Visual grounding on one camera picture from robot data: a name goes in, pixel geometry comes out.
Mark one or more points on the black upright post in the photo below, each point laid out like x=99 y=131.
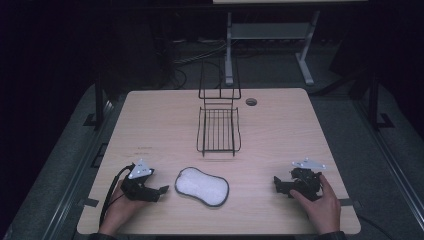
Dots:
x=99 y=103
x=374 y=103

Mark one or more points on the grey metal stand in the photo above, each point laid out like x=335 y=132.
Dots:
x=270 y=33

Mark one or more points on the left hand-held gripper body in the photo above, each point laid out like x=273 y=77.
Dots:
x=134 y=186

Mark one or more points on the person's left hand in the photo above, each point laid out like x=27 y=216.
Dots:
x=121 y=208

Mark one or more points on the white sponge with dark edge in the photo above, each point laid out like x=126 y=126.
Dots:
x=202 y=186

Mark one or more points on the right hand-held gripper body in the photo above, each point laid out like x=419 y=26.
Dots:
x=305 y=183

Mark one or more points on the person's right hand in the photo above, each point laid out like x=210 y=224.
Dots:
x=321 y=208

